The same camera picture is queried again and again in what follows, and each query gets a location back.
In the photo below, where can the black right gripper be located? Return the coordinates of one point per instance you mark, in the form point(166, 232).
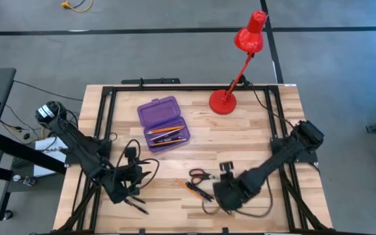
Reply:
point(230, 192)

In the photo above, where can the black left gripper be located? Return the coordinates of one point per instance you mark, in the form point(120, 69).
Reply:
point(129, 179)

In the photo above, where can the black ballpoint pen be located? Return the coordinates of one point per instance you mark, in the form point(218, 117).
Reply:
point(166, 134)
point(137, 207)
point(171, 139)
point(198, 192)
point(138, 199)
point(202, 191)

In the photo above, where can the orange wooden pencil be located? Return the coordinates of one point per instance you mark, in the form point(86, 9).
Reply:
point(165, 130)
point(184, 187)
point(171, 142)

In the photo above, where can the purple translucent plastic supply box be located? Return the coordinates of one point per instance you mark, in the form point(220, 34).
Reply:
point(158, 111)

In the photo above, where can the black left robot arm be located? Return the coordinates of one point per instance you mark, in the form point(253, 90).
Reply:
point(77, 147)

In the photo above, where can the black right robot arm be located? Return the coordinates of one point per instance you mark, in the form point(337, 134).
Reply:
point(273, 163)

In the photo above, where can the white box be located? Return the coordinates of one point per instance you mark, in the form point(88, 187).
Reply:
point(44, 147)

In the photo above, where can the black power strip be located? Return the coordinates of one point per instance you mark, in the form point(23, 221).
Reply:
point(152, 81)

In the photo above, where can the red desk lamp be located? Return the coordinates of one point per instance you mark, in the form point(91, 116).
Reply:
point(222, 102)

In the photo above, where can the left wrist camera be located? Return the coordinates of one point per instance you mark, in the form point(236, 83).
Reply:
point(131, 153)

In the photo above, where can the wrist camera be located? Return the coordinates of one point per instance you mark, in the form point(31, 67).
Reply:
point(131, 153)
point(226, 167)

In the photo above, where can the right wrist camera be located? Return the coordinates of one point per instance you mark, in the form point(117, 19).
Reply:
point(226, 167)

